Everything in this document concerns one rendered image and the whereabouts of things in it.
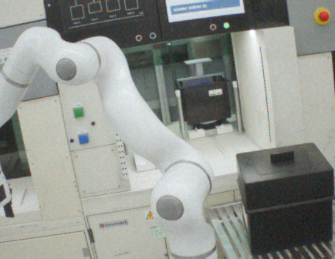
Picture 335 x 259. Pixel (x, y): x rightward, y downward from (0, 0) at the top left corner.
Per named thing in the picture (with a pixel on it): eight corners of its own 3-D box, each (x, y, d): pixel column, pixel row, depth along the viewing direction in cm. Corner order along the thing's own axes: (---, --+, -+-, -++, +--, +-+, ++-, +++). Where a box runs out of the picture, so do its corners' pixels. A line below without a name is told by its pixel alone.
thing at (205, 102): (184, 134, 255) (175, 67, 247) (178, 123, 275) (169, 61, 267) (235, 125, 257) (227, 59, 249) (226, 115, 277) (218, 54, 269)
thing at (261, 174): (245, 214, 160) (241, 175, 156) (236, 179, 188) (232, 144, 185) (336, 199, 158) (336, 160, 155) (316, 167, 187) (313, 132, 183)
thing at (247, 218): (242, 218, 192) (238, 175, 187) (315, 206, 190) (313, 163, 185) (251, 254, 165) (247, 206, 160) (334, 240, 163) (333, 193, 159)
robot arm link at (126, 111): (174, 226, 131) (192, 199, 145) (213, 203, 126) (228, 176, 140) (50, 62, 128) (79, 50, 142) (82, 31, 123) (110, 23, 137)
